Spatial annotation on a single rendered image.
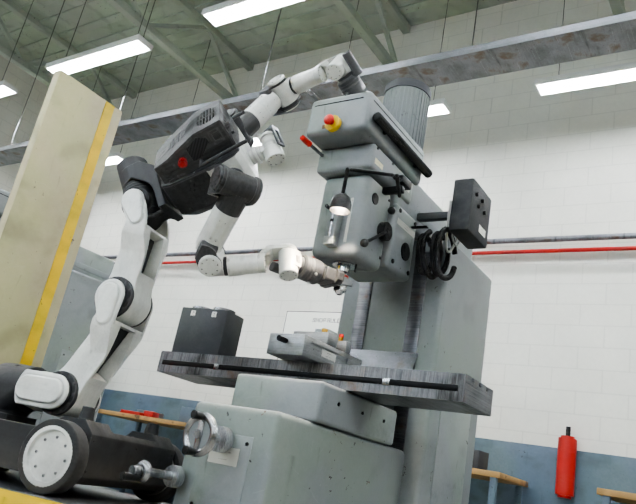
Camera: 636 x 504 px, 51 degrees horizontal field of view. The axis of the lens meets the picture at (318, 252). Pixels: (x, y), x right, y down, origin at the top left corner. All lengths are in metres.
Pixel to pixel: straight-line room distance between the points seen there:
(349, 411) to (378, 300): 0.71
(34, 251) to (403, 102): 1.93
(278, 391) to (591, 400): 4.53
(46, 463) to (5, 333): 1.53
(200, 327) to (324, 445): 0.81
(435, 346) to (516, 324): 4.12
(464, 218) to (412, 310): 0.42
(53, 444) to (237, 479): 0.52
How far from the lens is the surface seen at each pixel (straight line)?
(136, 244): 2.34
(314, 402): 2.01
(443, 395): 1.97
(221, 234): 2.19
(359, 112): 2.39
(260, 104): 2.63
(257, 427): 1.89
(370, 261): 2.37
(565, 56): 5.04
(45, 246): 3.59
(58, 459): 2.01
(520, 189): 7.18
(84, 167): 3.77
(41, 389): 2.34
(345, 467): 2.18
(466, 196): 2.54
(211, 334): 2.59
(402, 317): 2.65
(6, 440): 2.21
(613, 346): 6.40
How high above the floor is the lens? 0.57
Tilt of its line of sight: 19 degrees up
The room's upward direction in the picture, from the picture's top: 11 degrees clockwise
